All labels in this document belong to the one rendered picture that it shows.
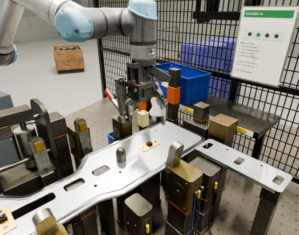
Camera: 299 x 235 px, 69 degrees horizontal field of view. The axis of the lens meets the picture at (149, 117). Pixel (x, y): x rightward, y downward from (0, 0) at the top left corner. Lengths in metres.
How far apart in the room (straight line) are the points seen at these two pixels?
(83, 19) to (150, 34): 0.18
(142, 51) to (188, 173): 0.36
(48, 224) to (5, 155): 0.78
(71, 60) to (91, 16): 5.21
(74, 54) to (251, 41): 5.01
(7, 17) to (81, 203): 0.74
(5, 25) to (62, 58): 4.74
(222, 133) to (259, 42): 0.43
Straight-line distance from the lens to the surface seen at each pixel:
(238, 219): 1.02
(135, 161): 0.73
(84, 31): 0.56
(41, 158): 0.75
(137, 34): 0.62
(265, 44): 1.07
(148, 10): 0.62
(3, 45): 1.15
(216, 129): 0.88
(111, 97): 0.90
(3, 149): 1.23
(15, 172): 0.86
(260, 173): 0.76
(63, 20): 0.57
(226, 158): 0.78
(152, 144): 0.80
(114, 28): 0.65
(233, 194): 1.11
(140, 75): 0.64
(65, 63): 5.79
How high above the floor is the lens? 1.44
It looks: 26 degrees down
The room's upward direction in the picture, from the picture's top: straight up
